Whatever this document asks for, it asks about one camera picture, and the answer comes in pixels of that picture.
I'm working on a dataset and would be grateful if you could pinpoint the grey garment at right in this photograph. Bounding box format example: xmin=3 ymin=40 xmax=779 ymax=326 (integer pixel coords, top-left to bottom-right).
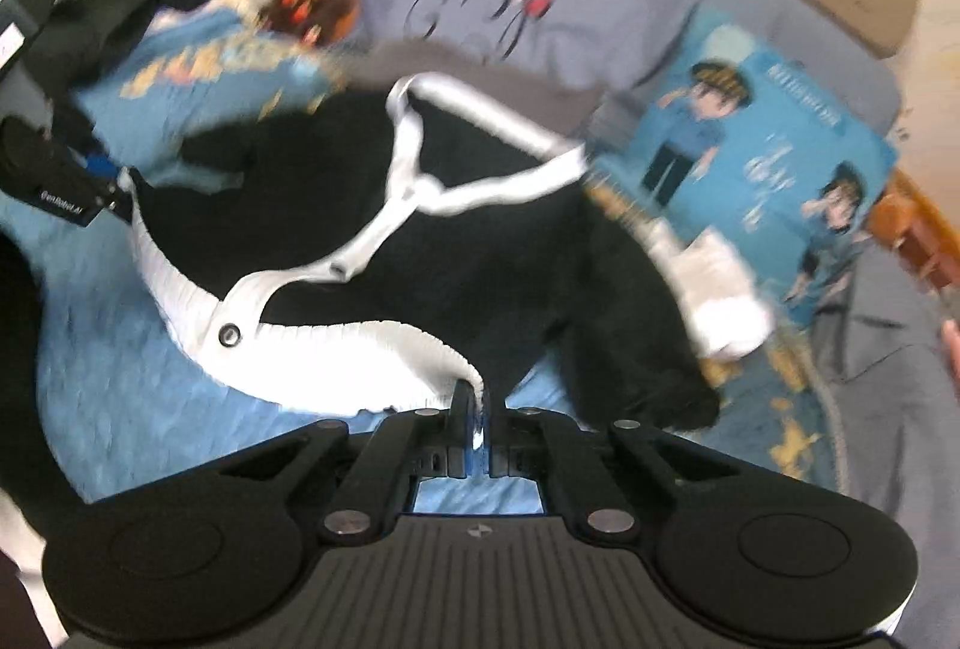
xmin=814 ymin=236 xmax=960 ymax=649

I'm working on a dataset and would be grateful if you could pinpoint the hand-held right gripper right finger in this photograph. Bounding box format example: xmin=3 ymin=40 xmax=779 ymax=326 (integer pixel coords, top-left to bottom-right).
xmin=480 ymin=390 xmax=721 ymax=536

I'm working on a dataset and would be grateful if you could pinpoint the blue cartoon print cushion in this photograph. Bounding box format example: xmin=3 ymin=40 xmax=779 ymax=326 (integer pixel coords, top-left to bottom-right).
xmin=585 ymin=4 xmax=901 ymax=327

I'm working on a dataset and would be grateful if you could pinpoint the blue floral quilt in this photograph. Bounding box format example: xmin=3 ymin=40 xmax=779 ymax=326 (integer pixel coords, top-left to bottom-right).
xmin=0 ymin=4 xmax=848 ymax=522

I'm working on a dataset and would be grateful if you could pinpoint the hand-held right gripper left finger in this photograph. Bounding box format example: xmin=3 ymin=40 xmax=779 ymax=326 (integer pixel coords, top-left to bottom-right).
xmin=217 ymin=383 xmax=478 ymax=541

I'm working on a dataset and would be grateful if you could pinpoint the black garment with white trim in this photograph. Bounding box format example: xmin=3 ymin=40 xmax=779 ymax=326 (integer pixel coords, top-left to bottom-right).
xmin=127 ymin=71 xmax=721 ymax=440

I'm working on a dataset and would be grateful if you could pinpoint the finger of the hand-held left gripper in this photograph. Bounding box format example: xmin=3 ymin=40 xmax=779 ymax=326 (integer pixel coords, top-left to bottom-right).
xmin=82 ymin=154 xmax=143 ymax=215

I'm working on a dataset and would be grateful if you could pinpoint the white cloth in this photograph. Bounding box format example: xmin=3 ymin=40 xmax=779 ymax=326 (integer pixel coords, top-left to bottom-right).
xmin=660 ymin=225 xmax=777 ymax=361

